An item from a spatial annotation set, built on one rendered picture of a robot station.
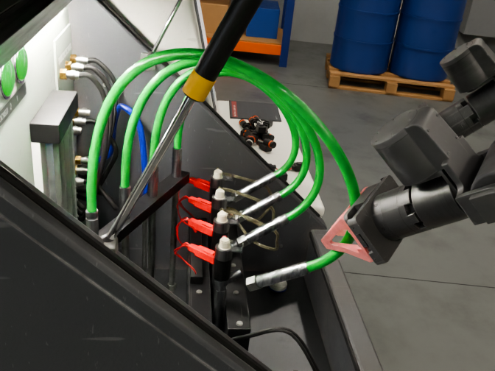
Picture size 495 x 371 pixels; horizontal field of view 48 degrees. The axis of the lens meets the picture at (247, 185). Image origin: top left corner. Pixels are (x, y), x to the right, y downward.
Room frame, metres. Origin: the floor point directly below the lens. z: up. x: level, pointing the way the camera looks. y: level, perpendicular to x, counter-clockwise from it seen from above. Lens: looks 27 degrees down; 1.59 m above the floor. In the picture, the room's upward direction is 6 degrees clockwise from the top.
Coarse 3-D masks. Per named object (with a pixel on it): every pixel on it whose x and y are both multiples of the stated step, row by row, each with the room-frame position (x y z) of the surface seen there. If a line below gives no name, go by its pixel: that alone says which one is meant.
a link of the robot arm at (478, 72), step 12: (468, 48) 0.87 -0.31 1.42; (480, 48) 0.86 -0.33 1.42; (444, 60) 0.89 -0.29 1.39; (456, 60) 0.86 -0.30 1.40; (468, 60) 0.86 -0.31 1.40; (480, 60) 0.86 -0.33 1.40; (492, 60) 0.86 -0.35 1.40; (456, 72) 0.87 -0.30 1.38; (468, 72) 0.86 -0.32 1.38; (480, 72) 0.86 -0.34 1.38; (492, 72) 0.86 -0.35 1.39; (456, 84) 0.87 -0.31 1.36; (468, 84) 0.86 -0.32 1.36; (480, 84) 0.86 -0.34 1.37
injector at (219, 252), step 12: (216, 252) 0.73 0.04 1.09; (228, 252) 0.72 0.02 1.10; (216, 264) 0.72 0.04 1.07; (228, 264) 0.72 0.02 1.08; (216, 276) 0.72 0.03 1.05; (228, 276) 0.73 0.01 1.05; (240, 276) 0.73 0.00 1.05; (216, 288) 0.73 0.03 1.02; (216, 300) 0.73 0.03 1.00; (216, 312) 0.72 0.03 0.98; (216, 324) 0.72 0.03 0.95
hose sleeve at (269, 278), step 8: (296, 264) 0.62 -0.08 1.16; (304, 264) 0.62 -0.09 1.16; (272, 272) 0.63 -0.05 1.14; (280, 272) 0.62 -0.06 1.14; (288, 272) 0.62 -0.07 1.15; (296, 272) 0.62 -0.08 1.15; (304, 272) 0.61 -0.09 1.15; (256, 280) 0.63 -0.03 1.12; (264, 280) 0.63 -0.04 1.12; (272, 280) 0.62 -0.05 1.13; (280, 280) 0.62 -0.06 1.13
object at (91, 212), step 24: (192, 48) 0.67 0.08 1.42; (240, 72) 0.65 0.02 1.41; (264, 72) 0.65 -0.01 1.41; (288, 96) 0.63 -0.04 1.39; (96, 120) 0.70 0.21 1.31; (312, 120) 0.62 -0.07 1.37; (96, 144) 0.70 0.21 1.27; (336, 144) 0.61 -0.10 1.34; (96, 168) 0.70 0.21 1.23; (96, 216) 0.70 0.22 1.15; (312, 264) 0.61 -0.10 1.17
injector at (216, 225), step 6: (216, 216) 0.82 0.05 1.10; (216, 222) 0.80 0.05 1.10; (228, 222) 0.81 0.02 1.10; (216, 228) 0.80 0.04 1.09; (222, 228) 0.80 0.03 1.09; (228, 228) 0.81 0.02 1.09; (216, 234) 0.80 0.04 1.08; (222, 234) 0.80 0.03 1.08; (228, 234) 0.81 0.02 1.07; (216, 240) 0.80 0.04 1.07; (234, 246) 0.81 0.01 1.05
